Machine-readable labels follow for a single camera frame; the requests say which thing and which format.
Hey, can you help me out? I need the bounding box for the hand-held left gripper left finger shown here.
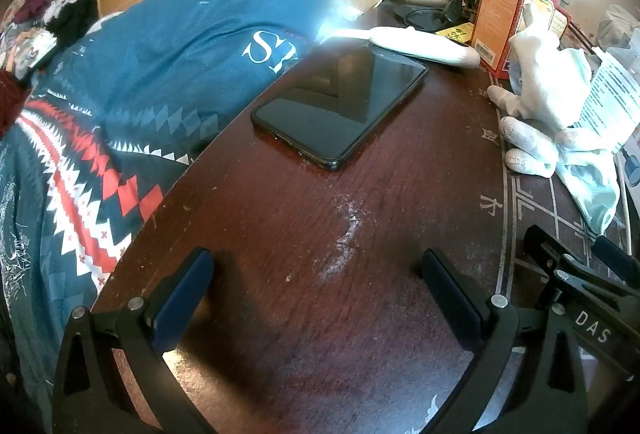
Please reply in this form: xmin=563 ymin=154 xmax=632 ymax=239
xmin=52 ymin=246 xmax=216 ymax=434

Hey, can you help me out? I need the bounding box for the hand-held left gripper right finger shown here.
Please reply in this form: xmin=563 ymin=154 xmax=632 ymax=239
xmin=421 ymin=248 xmax=589 ymax=434

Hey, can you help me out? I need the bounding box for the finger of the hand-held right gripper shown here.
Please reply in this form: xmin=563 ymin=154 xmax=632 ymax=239
xmin=593 ymin=235 xmax=638 ymax=282
xmin=522 ymin=224 xmax=640 ymax=315

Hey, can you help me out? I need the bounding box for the pile of mixed clothes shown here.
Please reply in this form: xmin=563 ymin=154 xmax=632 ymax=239
xmin=0 ymin=0 xmax=101 ymax=80

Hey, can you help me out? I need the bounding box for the printed paper leaflet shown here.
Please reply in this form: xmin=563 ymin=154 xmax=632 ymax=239
xmin=572 ymin=48 xmax=640 ymax=155

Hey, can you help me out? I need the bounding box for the white cotton glove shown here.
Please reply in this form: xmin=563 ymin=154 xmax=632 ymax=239
xmin=487 ymin=6 xmax=597 ymax=178

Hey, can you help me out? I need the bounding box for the black smartphone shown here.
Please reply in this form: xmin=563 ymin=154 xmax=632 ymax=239
xmin=250 ymin=44 xmax=430 ymax=172

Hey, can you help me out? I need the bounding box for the white plastic bag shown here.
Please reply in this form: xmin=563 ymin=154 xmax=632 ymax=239
xmin=597 ymin=4 xmax=640 ymax=50

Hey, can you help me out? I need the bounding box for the blue patterned blanket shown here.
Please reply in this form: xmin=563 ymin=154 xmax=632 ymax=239
xmin=0 ymin=0 xmax=362 ymax=397

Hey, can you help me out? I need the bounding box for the yellow packet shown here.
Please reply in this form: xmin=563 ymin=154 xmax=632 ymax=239
xmin=436 ymin=22 xmax=476 ymax=46

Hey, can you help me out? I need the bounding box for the white oblong case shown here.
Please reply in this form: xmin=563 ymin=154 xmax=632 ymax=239
xmin=367 ymin=26 xmax=482 ymax=70

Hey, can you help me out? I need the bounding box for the red cardboard box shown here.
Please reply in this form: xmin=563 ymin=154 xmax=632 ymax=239
xmin=470 ymin=0 xmax=573 ymax=79

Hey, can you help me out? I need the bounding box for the dark red cloth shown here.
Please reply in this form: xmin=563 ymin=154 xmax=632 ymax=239
xmin=0 ymin=68 xmax=34 ymax=138

